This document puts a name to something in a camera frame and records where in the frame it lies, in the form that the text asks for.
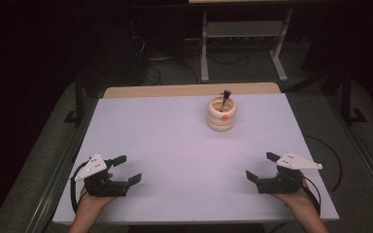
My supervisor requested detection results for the aluminium rail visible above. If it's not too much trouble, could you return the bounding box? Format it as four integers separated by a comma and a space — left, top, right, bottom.
325, 96, 373, 206
25, 96, 99, 233

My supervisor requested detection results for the black makeup brush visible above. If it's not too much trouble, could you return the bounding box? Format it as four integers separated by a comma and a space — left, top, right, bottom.
219, 89, 232, 113

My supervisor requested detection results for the white table board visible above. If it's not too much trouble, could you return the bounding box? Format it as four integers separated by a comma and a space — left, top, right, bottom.
51, 92, 340, 225

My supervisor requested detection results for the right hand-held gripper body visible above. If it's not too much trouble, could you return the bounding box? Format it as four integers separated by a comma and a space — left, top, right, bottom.
256, 151, 323, 195

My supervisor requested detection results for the cream ribbed brush holder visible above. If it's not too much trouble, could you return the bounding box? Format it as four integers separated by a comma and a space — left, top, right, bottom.
206, 94, 238, 133

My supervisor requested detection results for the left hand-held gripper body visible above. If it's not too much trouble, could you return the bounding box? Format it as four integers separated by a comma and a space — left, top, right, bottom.
73, 153, 130, 198

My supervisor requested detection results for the white metal desk frame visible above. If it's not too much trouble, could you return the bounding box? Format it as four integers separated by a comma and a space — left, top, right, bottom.
199, 9, 294, 83

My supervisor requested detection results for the black metal stand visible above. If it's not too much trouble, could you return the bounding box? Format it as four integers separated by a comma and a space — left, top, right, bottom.
63, 73, 85, 126
340, 67, 369, 126

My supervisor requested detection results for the black floor cable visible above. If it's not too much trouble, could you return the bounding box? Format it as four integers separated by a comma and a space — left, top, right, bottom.
304, 135, 343, 194

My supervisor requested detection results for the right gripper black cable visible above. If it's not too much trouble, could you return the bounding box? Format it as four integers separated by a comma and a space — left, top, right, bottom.
302, 176, 322, 212

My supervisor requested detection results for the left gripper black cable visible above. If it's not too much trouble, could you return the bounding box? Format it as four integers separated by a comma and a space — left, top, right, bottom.
70, 160, 92, 214

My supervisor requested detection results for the person's left hand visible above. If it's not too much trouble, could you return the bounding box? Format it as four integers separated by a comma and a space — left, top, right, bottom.
78, 172, 119, 213

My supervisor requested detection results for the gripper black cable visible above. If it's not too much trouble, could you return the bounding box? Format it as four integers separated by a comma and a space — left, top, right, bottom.
302, 176, 322, 212
70, 160, 92, 214

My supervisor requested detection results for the person's right hand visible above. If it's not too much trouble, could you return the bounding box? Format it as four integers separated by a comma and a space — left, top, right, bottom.
271, 177, 319, 212

